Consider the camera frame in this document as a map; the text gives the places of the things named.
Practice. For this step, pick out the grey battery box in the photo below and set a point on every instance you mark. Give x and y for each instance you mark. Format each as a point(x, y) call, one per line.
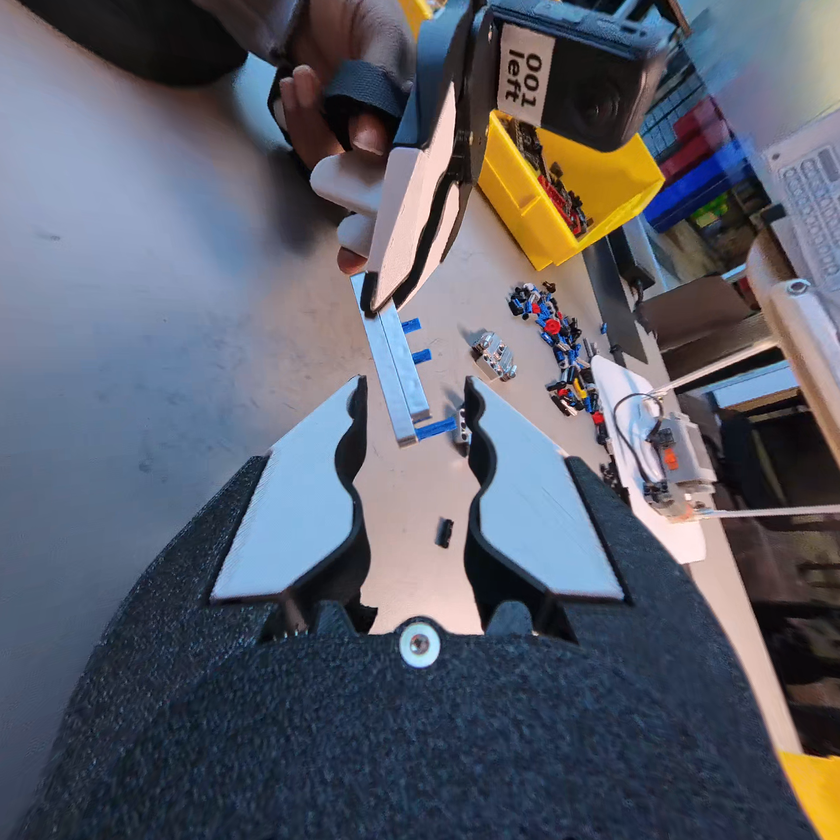
point(686, 449)

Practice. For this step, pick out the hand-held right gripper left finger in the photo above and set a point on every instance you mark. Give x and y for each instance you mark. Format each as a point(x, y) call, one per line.
point(295, 525)

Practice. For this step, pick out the pile of black pins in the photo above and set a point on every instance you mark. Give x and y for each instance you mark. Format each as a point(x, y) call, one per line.
point(613, 476)

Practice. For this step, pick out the short grey perforated beam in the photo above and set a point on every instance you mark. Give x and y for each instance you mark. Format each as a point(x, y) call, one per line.
point(408, 374)

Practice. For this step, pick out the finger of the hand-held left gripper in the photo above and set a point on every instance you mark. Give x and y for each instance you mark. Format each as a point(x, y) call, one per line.
point(407, 216)
point(430, 266)

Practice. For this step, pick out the stack of blue and red bins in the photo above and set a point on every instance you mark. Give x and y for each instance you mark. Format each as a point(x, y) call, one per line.
point(702, 177)

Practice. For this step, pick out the long grey beam with pins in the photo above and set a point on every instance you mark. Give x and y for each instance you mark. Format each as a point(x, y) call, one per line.
point(387, 380)

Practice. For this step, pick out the small black pin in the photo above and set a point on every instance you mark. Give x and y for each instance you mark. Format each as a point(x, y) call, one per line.
point(445, 533)

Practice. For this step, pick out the brown wooden panel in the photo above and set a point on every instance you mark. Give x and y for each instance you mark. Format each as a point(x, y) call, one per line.
point(709, 308)

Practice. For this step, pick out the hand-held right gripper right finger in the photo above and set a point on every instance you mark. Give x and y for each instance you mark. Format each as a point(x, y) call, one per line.
point(544, 525)

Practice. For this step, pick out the silver engine block piece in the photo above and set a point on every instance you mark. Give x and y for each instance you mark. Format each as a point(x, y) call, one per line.
point(463, 426)
point(492, 358)

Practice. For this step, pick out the grey motor with orange end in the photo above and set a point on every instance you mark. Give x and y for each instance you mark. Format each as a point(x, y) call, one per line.
point(669, 502)

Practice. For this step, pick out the person's black clothing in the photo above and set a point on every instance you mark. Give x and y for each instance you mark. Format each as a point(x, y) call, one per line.
point(131, 39)

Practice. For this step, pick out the pile of small mixed pieces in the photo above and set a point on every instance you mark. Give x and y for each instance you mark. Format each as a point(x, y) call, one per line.
point(564, 354)

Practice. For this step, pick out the person's left hand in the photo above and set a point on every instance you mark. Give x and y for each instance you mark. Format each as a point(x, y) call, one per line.
point(354, 33)

